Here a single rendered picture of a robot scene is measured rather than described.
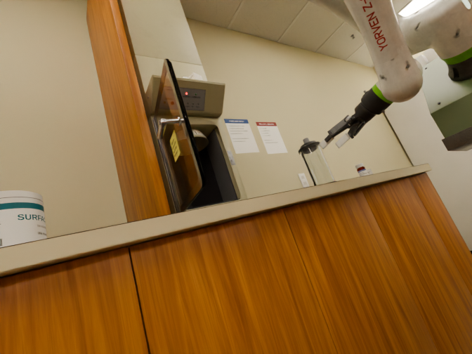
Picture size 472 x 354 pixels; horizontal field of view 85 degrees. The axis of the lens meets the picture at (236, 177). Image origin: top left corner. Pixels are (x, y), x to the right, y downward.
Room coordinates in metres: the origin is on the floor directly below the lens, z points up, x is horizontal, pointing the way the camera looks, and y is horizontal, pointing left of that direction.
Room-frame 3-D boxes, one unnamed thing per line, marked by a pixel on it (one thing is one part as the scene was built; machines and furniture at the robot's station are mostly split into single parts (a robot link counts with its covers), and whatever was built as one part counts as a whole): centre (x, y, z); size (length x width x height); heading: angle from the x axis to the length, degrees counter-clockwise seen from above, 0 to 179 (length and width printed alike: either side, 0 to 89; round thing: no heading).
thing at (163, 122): (0.66, 0.14, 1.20); 0.10 x 0.05 x 0.03; 28
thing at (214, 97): (0.93, 0.08, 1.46); 0.32 x 0.11 x 0.10; 126
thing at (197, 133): (1.06, 0.15, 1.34); 0.18 x 0.18 x 0.05
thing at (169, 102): (0.73, 0.15, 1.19); 0.30 x 0.01 x 0.40; 28
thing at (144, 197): (0.96, 0.38, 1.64); 0.49 x 0.03 x 1.40; 36
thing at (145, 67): (1.07, 0.18, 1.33); 0.32 x 0.25 x 0.77; 126
